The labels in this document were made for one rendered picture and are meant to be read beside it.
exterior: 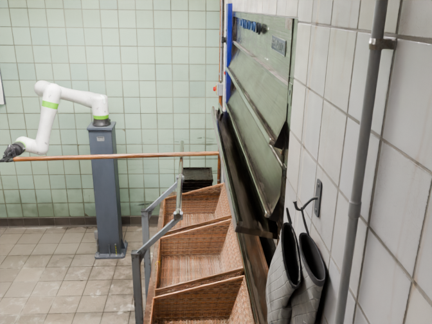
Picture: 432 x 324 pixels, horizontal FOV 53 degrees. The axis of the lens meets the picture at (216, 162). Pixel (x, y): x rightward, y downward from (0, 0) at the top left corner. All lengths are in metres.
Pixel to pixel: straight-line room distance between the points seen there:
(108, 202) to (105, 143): 0.54
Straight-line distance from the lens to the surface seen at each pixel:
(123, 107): 4.14
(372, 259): 0.77
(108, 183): 3.75
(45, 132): 3.41
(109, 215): 3.87
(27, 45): 4.26
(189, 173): 3.56
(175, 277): 2.70
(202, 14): 4.00
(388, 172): 0.69
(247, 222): 1.53
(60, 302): 3.63
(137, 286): 2.35
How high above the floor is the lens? 2.13
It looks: 20 degrees down
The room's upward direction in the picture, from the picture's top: 1 degrees clockwise
